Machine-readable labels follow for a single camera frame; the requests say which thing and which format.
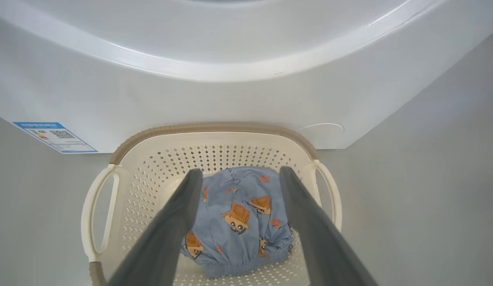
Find white front-load washing machine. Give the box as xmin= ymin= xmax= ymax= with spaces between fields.
xmin=0 ymin=0 xmax=493 ymax=154

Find blue energy label sticker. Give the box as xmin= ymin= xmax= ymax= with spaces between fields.
xmin=13 ymin=122 xmax=99 ymax=154

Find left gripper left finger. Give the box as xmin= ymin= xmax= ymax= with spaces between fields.
xmin=107 ymin=169 xmax=204 ymax=286

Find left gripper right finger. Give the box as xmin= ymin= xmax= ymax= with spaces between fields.
xmin=279 ymin=166 xmax=379 ymax=286

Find cream perforated laundry basket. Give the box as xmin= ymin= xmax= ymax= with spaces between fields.
xmin=80 ymin=122 xmax=343 ymax=286

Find blue cartoon print shorts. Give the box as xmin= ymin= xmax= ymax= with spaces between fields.
xmin=180 ymin=166 xmax=293 ymax=278

